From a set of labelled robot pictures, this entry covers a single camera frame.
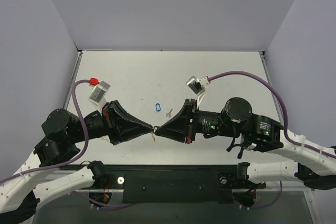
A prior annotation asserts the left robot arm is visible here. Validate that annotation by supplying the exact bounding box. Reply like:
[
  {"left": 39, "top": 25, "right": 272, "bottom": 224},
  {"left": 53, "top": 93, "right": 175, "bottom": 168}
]
[{"left": 1, "top": 101, "right": 153, "bottom": 223}]

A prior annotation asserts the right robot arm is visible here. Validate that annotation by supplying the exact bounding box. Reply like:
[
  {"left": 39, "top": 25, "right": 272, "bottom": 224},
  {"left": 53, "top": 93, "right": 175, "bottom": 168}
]
[{"left": 154, "top": 97, "right": 335, "bottom": 190}]

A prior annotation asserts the small silver key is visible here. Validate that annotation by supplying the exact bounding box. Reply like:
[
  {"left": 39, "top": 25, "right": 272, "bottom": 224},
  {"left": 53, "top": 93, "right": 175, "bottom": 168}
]
[{"left": 166, "top": 109, "right": 173, "bottom": 118}]

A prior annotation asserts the blue outlined key tag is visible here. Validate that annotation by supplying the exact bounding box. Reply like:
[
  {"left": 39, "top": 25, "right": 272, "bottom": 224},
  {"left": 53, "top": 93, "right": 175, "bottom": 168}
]
[{"left": 155, "top": 103, "right": 161, "bottom": 113}]

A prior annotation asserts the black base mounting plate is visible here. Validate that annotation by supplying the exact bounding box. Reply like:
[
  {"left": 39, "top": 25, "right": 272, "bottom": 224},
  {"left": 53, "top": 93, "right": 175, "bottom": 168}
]
[{"left": 52, "top": 164, "right": 295, "bottom": 204}]

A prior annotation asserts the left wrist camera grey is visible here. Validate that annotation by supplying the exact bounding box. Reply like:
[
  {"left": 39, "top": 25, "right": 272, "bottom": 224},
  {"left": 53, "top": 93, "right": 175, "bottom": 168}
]
[{"left": 89, "top": 81, "right": 110, "bottom": 103}]

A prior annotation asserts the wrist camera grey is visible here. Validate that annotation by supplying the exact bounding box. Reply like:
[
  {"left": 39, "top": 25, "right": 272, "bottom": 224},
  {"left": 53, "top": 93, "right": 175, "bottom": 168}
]
[
  {"left": 89, "top": 81, "right": 110, "bottom": 103},
  {"left": 186, "top": 76, "right": 208, "bottom": 94}
]

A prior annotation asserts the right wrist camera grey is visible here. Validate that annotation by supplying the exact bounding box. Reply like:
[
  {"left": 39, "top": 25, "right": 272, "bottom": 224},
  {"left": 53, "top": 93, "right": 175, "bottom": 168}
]
[{"left": 186, "top": 76, "right": 208, "bottom": 94}]

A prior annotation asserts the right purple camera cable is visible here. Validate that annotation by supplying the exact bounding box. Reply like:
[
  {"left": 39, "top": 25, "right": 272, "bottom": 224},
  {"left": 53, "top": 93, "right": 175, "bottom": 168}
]
[{"left": 206, "top": 71, "right": 336, "bottom": 159}]

